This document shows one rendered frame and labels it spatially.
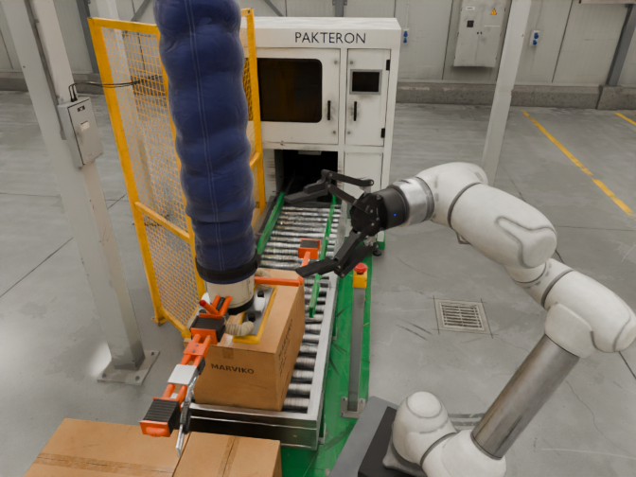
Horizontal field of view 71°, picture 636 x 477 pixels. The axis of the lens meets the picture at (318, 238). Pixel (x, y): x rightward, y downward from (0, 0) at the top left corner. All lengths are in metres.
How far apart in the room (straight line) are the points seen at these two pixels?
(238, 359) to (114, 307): 1.23
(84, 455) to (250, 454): 0.69
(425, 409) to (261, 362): 0.75
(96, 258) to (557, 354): 2.36
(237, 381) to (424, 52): 8.91
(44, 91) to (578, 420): 3.39
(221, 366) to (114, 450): 0.57
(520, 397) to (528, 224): 0.69
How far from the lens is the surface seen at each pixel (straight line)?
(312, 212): 3.86
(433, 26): 10.20
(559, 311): 1.31
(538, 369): 1.35
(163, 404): 1.34
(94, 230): 2.75
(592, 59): 11.02
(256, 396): 2.12
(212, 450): 2.15
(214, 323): 1.55
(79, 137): 2.51
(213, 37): 1.33
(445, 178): 0.88
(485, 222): 0.81
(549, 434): 3.13
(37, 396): 3.48
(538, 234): 0.79
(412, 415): 1.52
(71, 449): 2.35
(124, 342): 3.19
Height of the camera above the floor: 2.27
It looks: 30 degrees down
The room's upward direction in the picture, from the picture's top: straight up
